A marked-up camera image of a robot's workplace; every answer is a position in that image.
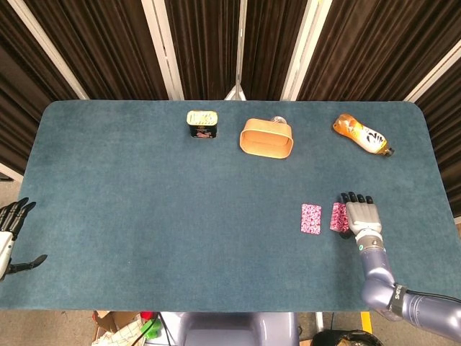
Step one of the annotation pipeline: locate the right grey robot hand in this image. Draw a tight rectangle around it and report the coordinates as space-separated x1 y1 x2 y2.
338 191 382 241

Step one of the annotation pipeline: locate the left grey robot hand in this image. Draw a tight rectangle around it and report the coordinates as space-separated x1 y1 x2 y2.
0 197 48 282

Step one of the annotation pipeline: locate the pink patterned card deck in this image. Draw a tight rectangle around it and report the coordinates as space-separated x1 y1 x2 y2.
329 201 349 233

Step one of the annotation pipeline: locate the pink patterned card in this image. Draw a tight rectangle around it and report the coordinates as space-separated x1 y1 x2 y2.
300 203 322 235

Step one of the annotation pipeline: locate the orange drink bottle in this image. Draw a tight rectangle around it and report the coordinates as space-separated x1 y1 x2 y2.
332 113 396 157

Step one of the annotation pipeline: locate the kraft paper bowl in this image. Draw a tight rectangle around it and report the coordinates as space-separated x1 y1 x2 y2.
239 117 295 161

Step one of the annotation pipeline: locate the black round object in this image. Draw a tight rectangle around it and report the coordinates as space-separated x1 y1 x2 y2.
310 328 382 346

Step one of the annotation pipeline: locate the cardboard box with cloth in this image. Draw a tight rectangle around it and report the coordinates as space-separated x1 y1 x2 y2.
91 310 146 346

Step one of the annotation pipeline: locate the green plastic object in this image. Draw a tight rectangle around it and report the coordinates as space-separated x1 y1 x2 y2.
140 319 161 340

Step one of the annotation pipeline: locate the blue-grey robot torso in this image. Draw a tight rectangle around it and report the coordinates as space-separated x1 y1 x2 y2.
179 311 300 346

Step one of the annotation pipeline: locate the dark luncheon meat can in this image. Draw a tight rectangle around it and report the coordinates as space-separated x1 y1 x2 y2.
186 110 219 140

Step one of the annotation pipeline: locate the white frame bar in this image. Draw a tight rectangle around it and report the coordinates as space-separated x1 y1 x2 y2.
0 161 24 185

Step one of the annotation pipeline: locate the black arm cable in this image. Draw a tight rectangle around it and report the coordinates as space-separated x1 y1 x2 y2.
405 289 461 302

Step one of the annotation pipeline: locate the thin white frame post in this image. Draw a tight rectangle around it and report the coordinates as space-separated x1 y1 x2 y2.
225 0 248 101

